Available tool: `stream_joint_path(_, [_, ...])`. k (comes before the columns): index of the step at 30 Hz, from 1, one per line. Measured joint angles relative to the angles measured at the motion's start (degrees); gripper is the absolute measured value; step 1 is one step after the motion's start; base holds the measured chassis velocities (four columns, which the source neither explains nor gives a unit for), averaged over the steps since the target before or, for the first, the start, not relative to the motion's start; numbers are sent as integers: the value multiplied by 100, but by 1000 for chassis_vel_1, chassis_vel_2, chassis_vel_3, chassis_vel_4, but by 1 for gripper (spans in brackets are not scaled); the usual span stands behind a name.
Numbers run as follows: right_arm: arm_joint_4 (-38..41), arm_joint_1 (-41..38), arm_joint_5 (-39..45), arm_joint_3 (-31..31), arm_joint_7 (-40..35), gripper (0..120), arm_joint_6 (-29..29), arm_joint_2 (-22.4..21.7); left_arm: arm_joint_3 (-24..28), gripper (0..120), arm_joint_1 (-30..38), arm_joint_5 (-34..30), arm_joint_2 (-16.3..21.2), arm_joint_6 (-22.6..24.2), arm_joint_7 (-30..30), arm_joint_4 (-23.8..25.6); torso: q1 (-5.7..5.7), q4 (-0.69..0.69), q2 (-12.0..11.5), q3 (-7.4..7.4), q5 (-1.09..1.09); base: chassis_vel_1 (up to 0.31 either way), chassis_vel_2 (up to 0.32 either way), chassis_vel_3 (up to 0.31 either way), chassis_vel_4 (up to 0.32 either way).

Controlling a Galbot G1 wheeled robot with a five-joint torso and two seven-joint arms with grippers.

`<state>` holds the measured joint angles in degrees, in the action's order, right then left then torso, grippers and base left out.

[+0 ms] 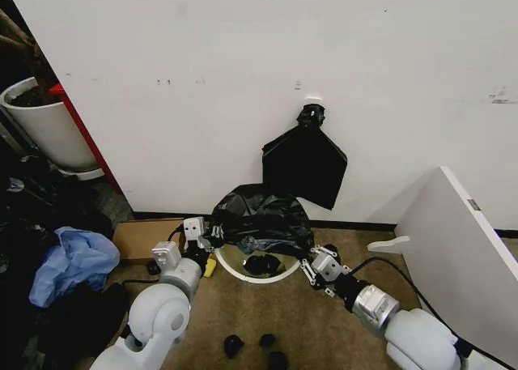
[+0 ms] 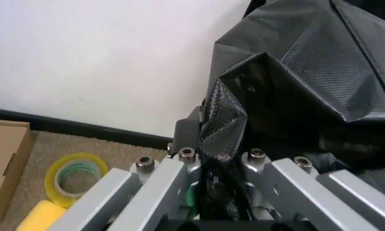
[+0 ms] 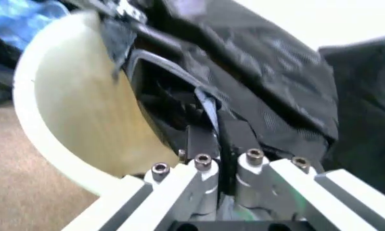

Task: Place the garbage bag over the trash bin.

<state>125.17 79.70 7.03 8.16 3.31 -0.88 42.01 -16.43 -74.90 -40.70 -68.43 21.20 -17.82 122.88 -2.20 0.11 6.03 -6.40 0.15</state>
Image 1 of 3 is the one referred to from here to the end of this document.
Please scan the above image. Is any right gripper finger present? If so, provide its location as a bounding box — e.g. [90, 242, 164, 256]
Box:
[298, 259, 335, 298]
[308, 243, 352, 274]

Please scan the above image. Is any black garbage bag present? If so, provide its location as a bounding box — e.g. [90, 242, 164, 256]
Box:
[210, 182, 316, 262]

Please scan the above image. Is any black rubbish inside bin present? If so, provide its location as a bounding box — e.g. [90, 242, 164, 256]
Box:
[242, 254, 281, 277]

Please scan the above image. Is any white round trash bin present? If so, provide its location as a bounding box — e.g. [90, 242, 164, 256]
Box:
[214, 243, 303, 285]

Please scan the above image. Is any black bag hanging on hook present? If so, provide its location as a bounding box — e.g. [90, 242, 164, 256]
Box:
[261, 102, 349, 211]

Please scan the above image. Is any blue plastic bag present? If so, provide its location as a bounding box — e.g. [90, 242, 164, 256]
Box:
[28, 225, 121, 308]

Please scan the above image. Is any small yellow object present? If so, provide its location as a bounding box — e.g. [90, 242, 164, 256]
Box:
[203, 255, 219, 279]

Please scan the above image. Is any black baseboard strip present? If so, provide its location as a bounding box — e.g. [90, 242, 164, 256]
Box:
[132, 211, 518, 238]

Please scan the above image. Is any brown cardboard box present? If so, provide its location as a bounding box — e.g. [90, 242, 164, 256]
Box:
[112, 217, 188, 262]

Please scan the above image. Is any white curved board foot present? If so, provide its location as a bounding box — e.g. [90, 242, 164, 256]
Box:
[366, 234, 411, 253]

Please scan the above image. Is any white board panel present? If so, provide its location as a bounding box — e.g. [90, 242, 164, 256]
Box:
[393, 165, 518, 369]

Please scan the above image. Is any white pot saucer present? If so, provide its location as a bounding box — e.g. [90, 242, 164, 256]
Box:
[55, 164, 107, 181]

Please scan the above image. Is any black clothes pile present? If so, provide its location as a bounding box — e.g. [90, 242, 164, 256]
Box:
[0, 155, 131, 370]

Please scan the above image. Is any white plant pot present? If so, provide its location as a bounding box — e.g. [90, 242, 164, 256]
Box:
[0, 76, 100, 172]

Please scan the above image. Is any brown plant trunk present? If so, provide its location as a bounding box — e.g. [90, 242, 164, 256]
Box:
[0, 0, 56, 104]

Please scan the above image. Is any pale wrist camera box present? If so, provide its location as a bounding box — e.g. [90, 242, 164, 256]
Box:
[310, 251, 342, 283]
[183, 216, 204, 242]

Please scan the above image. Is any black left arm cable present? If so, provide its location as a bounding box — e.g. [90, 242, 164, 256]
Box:
[167, 223, 188, 246]

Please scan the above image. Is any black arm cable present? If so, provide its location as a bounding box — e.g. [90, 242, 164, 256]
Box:
[167, 223, 188, 246]
[350, 256, 436, 311]

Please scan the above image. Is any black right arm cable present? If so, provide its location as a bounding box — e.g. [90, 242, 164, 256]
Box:
[350, 256, 436, 311]

